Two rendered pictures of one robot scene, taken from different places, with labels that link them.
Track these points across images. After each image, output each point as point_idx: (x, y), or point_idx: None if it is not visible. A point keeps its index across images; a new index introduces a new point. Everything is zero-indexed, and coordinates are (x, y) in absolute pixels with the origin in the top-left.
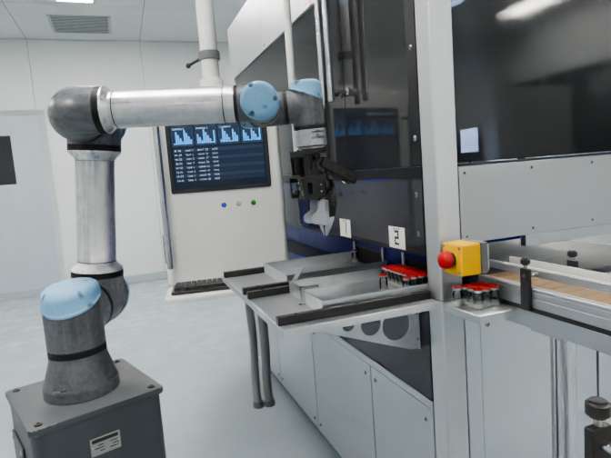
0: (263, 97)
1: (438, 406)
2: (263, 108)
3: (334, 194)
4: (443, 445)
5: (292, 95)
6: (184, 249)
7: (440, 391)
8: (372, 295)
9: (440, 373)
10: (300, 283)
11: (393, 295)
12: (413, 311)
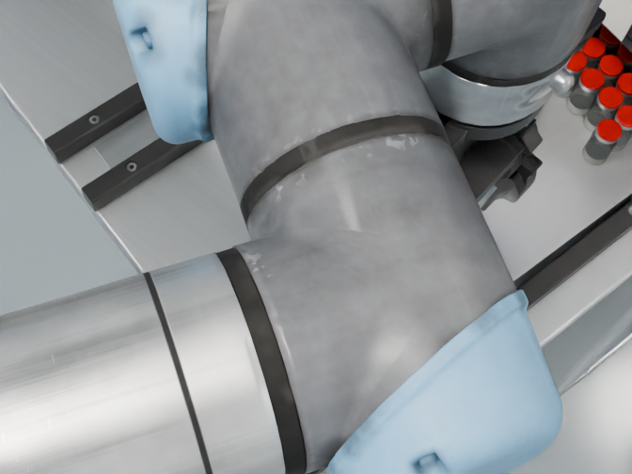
0: (492, 470)
1: (588, 313)
2: None
3: (529, 183)
4: (571, 348)
5: None
6: None
7: (607, 307)
8: (532, 268)
9: (624, 293)
10: None
11: (583, 239)
12: (631, 275)
